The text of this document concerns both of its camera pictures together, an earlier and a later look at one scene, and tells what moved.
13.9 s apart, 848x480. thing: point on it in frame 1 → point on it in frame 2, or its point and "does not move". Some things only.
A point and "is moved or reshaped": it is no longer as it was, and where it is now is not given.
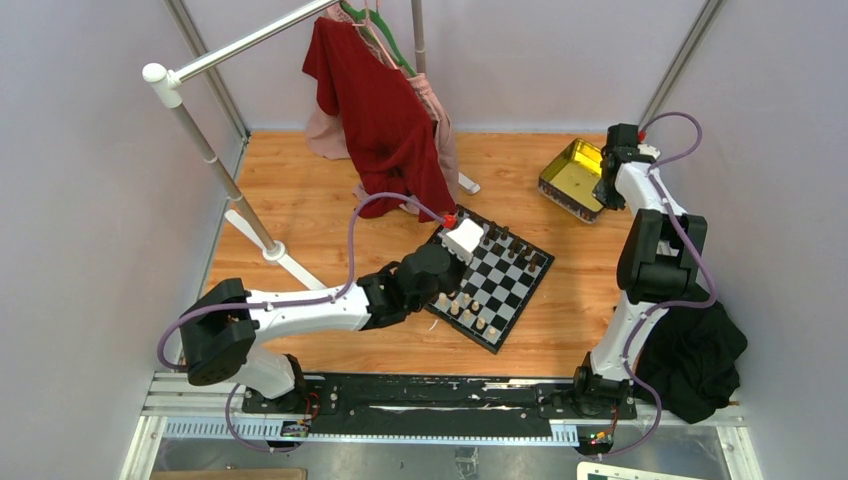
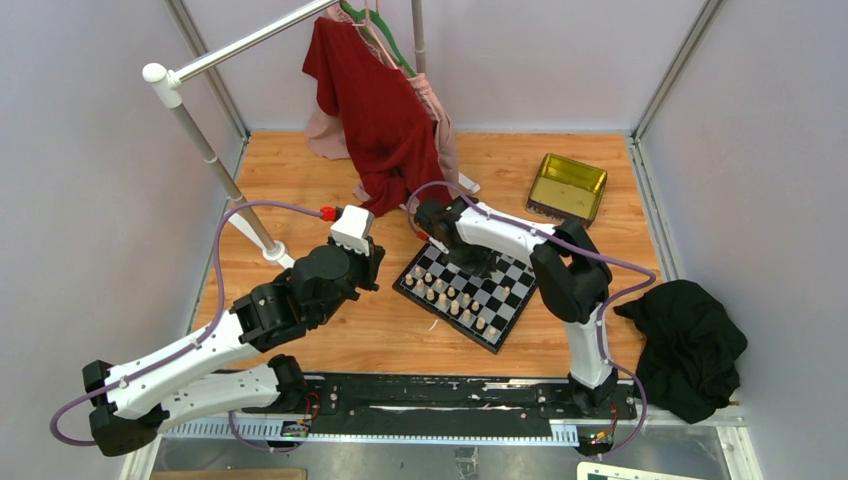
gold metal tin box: (569, 180) is moved or reshaped
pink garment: (327, 138) does not move
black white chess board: (497, 288) does not move
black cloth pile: (688, 357) does not move
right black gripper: (606, 198) → (487, 259)
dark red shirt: (391, 136) does not move
